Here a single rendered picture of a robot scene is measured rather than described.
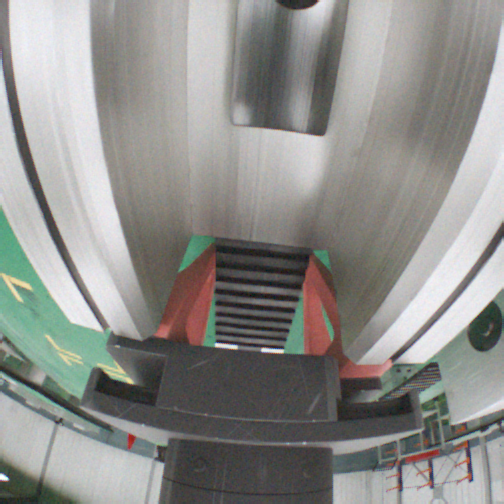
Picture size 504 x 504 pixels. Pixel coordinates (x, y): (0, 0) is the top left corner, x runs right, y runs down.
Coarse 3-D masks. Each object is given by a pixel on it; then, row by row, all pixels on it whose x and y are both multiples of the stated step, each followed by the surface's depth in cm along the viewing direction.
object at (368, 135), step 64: (0, 0) 1; (64, 0) 1; (128, 0) 2; (192, 0) 4; (256, 0) 3; (320, 0) 3; (384, 0) 3; (448, 0) 2; (0, 64) 2; (64, 64) 2; (128, 64) 3; (192, 64) 5; (256, 64) 4; (320, 64) 4; (384, 64) 4; (448, 64) 2; (0, 128) 2; (64, 128) 2; (128, 128) 3; (192, 128) 6; (256, 128) 6; (320, 128) 5; (384, 128) 5; (448, 128) 3; (0, 192) 3; (64, 192) 3; (128, 192) 4; (192, 192) 7; (256, 192) 7; (320, 192) 7; (384, 192) 5; (448, 192) 3; (64, 256) 4; (128, 256) 4; (384, 256) 4; (448, 256) 3; (128, 320) 5; (384, 320) 4; (448, 320) 4
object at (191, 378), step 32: (192, 288) 10; (192, 320) 13; (128, 352) 7; (160, 352) 7; (192, 352) 7; (224, 352) 7; (256, 352) 7; (160, 384) 6; (192, 384) 6; (224, 384) 6; (256, 384) 6; (288, 384) 6; (320, 384) 6; (224, 416) 6; (256, 416) 6; (288, 416) 6; (320, 416) 6
